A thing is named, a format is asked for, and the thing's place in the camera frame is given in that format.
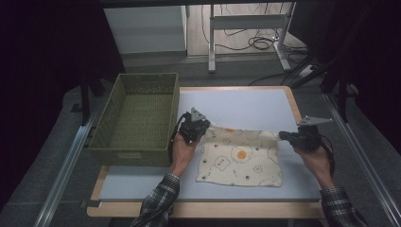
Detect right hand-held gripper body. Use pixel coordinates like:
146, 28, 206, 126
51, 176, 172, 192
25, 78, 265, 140
296, 115, 334, 152

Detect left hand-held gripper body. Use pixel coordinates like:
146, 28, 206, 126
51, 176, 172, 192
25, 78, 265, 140
176, 107, 209, 145

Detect cream printed cloth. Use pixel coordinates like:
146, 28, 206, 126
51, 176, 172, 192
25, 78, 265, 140
195, 122, 284, 188

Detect green plastic woven basket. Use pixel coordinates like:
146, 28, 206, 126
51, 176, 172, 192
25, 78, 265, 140
88, 72, 181, 167

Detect person's left hand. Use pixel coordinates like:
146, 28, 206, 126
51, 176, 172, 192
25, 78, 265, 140
169, 131, 201, 177

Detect person's right hand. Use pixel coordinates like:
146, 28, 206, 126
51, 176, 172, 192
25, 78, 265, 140
293, 145, 334, 189

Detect black stand leg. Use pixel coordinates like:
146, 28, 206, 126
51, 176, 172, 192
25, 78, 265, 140
338, 77, 350, 124
79, 74, 93, 127

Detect white power strip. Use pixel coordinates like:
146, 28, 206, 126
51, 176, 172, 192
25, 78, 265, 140
296, 63, 317, 79

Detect white cabinet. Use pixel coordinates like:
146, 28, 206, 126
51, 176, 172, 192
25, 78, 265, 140
103, 5, 188, 55

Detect dark curtain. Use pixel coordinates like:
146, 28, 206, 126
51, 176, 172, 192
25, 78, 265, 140
0, 0, 127, 209
288, 0, 401, 152

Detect grey tape piece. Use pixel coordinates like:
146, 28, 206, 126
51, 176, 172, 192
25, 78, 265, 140
79, 199, 103, 209

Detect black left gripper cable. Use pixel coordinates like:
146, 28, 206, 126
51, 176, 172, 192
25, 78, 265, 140
169, 113, 187, 149

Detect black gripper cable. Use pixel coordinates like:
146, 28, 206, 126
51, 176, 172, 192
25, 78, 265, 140
319, 134, 337, 178
169, 113, 187, 149

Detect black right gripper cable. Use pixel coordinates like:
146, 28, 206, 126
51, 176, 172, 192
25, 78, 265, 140
319, 134, 337, 178

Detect aluminium floor rail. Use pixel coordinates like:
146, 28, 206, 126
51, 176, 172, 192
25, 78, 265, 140
323, 93, 401, 227
32, 102, 103, 227

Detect black floor cables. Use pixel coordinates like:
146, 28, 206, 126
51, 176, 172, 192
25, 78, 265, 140
200, 3, 309, 54

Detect white metal desk frame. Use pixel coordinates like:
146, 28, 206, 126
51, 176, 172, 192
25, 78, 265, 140
207, 2, 296, 74

